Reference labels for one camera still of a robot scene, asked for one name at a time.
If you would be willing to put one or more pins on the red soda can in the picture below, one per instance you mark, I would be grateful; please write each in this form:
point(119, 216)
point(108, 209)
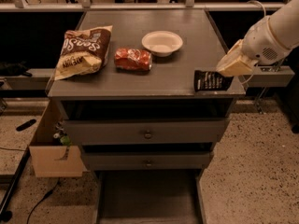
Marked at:
point(133, 59)

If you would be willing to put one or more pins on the brown yellow chip bag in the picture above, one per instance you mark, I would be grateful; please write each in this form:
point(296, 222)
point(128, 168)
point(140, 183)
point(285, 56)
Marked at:
point(83, 52)

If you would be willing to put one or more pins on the grey drawer cabinet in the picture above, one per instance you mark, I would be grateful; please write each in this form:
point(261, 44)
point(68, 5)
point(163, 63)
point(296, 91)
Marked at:
point(170, 78)

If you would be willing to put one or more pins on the grey open bottom drawer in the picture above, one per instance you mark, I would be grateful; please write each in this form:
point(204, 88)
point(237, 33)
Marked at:
point(149, 197)

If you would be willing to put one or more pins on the cardboard box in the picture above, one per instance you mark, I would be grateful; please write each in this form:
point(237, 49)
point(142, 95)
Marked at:
point(50, 157)

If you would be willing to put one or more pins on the grey middle drawer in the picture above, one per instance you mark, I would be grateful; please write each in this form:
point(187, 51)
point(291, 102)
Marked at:
point(147, 156)

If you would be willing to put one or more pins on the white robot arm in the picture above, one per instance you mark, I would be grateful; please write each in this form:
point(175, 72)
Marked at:
point(290, 14)

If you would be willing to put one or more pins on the white paper bowl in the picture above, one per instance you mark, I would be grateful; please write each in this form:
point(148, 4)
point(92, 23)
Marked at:
point(162, 43)

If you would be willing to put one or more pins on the green bottle in box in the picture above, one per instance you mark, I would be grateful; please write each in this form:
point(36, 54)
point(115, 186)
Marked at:
point(63, 139)

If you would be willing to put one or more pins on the grey top drawer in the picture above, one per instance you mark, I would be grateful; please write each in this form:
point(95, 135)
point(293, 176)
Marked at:
point(144, 121)

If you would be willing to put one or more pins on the black rxbar chocolate wrapper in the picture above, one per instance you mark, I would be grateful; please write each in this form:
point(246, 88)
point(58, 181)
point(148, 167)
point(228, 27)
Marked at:
point(210, 81)

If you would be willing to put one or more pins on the black object on ledge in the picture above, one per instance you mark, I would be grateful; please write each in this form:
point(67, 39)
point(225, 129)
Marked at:
point(14, 69)

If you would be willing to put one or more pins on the black marker on floor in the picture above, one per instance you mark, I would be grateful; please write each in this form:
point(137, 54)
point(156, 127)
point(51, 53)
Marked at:
point(26, 125)

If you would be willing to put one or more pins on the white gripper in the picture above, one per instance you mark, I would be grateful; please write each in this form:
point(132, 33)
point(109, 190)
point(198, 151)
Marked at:
point(263, 45)

